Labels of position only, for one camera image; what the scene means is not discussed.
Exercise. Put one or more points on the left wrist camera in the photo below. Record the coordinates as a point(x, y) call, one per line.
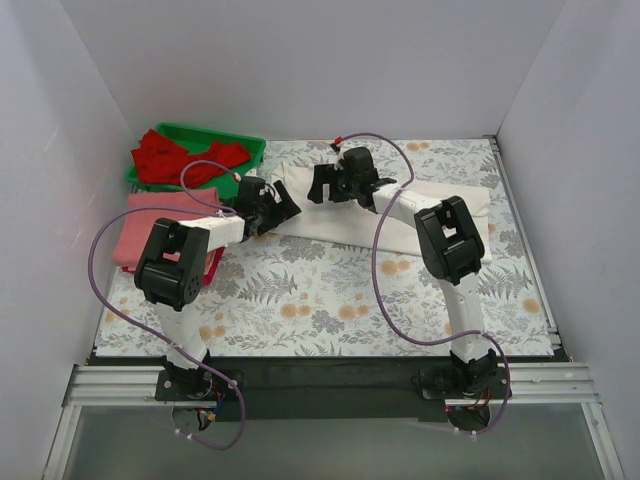
point(252, 186)

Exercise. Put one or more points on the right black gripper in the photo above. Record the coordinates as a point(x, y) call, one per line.
point(330, 180)

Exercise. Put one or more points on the floral table mat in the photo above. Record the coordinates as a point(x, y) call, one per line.
point(283, 296)

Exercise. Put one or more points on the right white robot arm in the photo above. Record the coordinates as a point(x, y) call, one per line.
point(451, 249)

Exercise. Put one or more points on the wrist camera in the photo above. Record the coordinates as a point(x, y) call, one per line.
point(252, 186)
point(340, 163)

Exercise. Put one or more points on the white t shirt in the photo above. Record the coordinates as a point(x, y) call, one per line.
point(347, 223)

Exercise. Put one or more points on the red t shirt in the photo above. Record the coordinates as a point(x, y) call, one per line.
point(159, 160)

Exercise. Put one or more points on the folded pink t shirt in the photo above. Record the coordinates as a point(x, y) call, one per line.
point(138, 225)

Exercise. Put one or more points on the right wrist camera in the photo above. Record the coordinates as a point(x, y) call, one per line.
point(340, 163)

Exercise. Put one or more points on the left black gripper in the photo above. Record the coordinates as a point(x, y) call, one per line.
point(273, 206)

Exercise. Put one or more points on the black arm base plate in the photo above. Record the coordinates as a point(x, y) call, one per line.
point(430, 389)

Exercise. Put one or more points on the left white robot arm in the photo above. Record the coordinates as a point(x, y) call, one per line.
point(171, 270)

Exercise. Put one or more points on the green plastic bin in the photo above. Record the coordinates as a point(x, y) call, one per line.
point(197, 140)

